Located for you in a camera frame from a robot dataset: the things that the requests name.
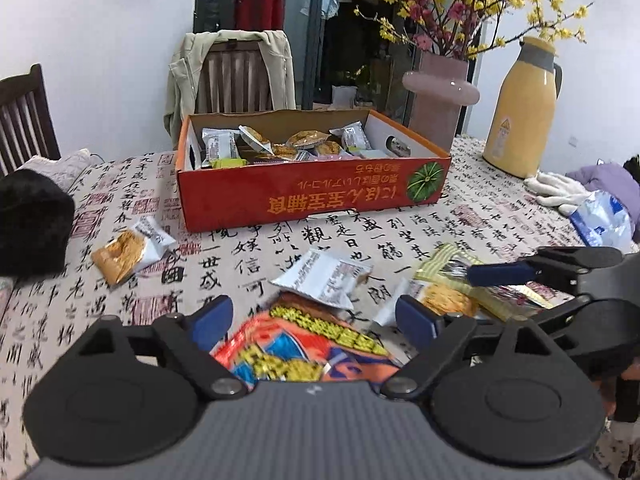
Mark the wooden chair with jacket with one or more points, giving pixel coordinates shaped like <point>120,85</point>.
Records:
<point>233,80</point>

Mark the orange noodle snack packet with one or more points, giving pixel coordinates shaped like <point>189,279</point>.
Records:
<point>438,298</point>

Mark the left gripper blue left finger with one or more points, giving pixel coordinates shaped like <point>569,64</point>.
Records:
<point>209,325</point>

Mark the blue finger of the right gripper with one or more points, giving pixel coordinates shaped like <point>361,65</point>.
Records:
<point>500,274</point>

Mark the pink ceramic vase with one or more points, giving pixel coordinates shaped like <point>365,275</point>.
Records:
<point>439,89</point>

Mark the beige jacket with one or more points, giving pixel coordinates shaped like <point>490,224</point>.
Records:
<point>184,71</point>

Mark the calligraphy print tablecloth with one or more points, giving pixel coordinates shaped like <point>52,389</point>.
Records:
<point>482,210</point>

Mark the orange white snack packet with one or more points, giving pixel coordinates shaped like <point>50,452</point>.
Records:
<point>132,250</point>

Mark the dark wooden chair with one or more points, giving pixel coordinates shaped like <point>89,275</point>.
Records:
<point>26,124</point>

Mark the white work glove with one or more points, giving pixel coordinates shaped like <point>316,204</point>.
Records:
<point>557,192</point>

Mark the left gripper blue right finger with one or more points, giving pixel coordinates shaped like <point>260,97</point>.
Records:
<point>420,325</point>

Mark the blue white plastic bag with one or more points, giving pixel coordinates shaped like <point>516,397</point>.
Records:
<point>602,221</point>

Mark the orange cardboard snack box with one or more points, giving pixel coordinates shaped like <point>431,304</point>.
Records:
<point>406,170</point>

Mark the yellow and pink flower branches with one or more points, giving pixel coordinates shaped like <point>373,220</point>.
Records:
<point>463,29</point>

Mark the yellow thermos jug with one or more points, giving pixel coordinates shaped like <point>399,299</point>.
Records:
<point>525,110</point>

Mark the white grey snack packet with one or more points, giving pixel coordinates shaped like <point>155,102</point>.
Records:
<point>324,277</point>

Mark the black cloth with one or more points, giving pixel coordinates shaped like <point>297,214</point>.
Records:
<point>36,220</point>

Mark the purple cloth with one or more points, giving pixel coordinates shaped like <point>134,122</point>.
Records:
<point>620,181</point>

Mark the yellow striped snack packet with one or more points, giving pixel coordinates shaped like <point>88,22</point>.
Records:
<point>454,281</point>

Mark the red orange snack bag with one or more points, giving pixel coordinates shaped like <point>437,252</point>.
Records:
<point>296,340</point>

